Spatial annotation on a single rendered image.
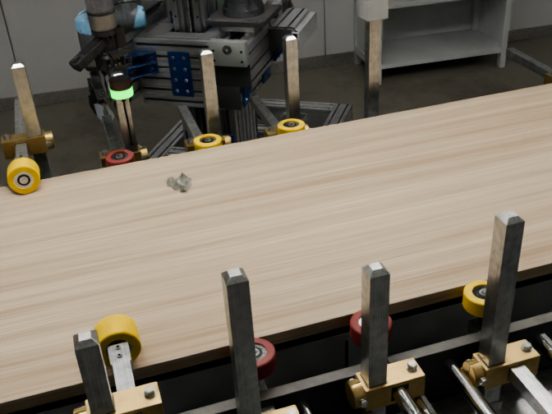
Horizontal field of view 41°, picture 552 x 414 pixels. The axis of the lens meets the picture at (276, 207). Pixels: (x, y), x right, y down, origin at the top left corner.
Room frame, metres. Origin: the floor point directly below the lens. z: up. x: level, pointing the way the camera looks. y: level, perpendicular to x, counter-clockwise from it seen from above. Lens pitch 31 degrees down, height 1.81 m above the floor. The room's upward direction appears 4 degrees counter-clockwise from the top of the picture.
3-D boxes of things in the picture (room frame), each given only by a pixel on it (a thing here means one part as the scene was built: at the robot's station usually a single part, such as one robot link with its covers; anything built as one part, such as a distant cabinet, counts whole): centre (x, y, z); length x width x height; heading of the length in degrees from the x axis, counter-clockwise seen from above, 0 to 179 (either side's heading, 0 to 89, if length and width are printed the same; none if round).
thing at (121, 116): (1.92, 0.41, 0.87); 0.03 x 0.03 x 0.48; 16
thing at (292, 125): (1.94, -0.06, 0.85); 0.08 x 0.08 x 0.11
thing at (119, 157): (1.81, 0.42, 0.85); 0.08 x 0.08 x 0.11
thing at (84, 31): (2.23, 0.54, 1.12); 0.09 x 0.08 x 0.11; 13
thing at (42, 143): (1.84, 0.67, 0.94); 0.13 x 0.06 x 0.05; 106
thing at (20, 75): (1.85, 0.65, 0.94); 0.03 x 0.03 x 0.48; 16
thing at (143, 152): (1.91, 0.43, 0.84); 0.13 x 0.06 x 0.05; 106
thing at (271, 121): (2.13, -0.01, 0.82); 0.43 x 0.03 x 0.04; 16
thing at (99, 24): (2.00, 0.44, 1.23); 0.08 x 0.08 x 0.05
